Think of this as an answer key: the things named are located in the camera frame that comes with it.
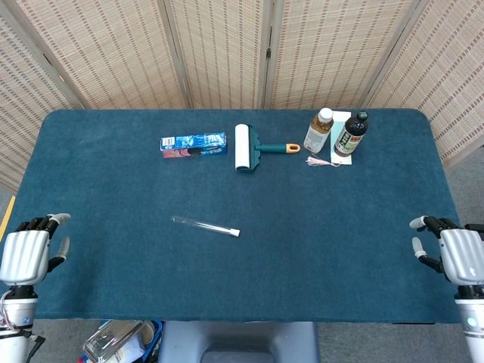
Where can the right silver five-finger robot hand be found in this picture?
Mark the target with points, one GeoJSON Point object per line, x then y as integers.
{"type": "Point", "coordinates": [463, 257]}

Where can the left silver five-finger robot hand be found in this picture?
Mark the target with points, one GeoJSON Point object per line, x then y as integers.
{"type": "Point", "coordinates": [24, 257]}

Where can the clear glass test tube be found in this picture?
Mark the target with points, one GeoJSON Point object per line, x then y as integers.
{"type": "Point", "coordinates": [200, 224]}

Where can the small white tube stopper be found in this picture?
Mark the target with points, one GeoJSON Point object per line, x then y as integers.
{"type": "Point", "coordinates": [234, 232]}

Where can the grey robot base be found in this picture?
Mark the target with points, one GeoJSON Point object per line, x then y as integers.
{"type": "Point", "coordinates": [238, 340]}

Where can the black device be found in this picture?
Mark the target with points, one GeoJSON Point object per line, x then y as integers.
{"type": "Point", "coordinates": [472, 227]}

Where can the clear plastic box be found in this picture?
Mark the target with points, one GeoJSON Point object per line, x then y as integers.
{"type": "Point", "coordinates": [113, 340]}

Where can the white paper card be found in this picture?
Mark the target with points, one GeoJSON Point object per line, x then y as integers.
{"type": "Point", "coordinates": [342, 160]}

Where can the dark tea bottle black cap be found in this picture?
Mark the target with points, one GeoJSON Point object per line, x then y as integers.
{"type": "Point", "coordinates": [349, 138]}

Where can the pink white tassel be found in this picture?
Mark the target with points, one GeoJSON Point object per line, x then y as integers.
{"type": "Point", "coordinates": [315, 160]}

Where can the light tea bottle white cap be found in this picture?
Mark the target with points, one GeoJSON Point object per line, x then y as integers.
{"type": "Point", "coordinates": [317, 132]}

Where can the blue cookie box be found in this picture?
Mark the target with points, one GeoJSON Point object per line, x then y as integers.
{"type": "Point", "coordinates": [193, 143]}

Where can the blue table cloth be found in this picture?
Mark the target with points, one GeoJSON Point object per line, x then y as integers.
{"type": "Point", "coordinates": [242, 272]}

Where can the bamboo folding screen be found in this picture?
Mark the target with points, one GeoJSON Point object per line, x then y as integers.
{"type": "Point", "coordinates": [113, 56]}

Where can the teal lint roller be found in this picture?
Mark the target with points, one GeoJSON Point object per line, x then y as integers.
{"type": "Point", "coordinates": [242, 147]}

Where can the black screen hinge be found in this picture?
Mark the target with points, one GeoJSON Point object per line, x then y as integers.
{"type": "Point", "coordinates": [268, 53]}

